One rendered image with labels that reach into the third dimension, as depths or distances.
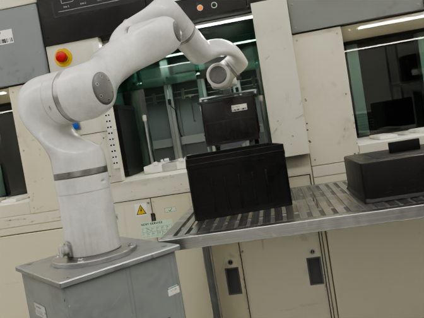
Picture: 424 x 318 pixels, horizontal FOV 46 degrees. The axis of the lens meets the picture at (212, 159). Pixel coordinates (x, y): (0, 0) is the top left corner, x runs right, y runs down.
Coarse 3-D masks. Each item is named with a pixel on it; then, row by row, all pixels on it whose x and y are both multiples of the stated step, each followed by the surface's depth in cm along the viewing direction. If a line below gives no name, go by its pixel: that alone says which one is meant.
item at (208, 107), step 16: (224, 96) 207; (240, 96) 196; (256, 96) 209; (208, 112) 198; (224, 112) 198; (240, 112) 197; (256, 112) 202; (208, 128) 199; (224, 128) 198; (240, 128) 197; (256, 128) 196; (208, 144) 199
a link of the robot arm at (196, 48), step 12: (192, 36) 160; (180, 48) 163; (192, 48) 163; (204, 48) 166; (216, 48) 169; (228, 48) 171; (192, 60) 168; (204, 60) 168; (228, 60) 179; (240, 60) 176; (240, 72) 181
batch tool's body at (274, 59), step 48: (48, 0) 182; (144, 0) 178; (240, 0) 174; (48, 48) 184; (96, 48) 182; (240, 48) 225; (288, 48) 169; (144, 96) 232; (288, 96) 170; (144, 144) 233; (288, 144) 171; (144, 192) 183; (288, 240) 178; (192, 288) 184; (240, 288) 182; (288, 288) 180
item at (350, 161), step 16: (400, 144) 135; (416, 144) 134; (352, 160) 135; (368, 160) 127; (384, 160) 122; (400, 160) 122; (416, 160) 121; (352, 176) 139; (368, 176) 123; (384, 176) 122; (400, 176) 122; (416, 176) 122; (352, 192) 141; (368, 192) 123; (384, 192) 123; (400, 192) 122; (416, 192) 122
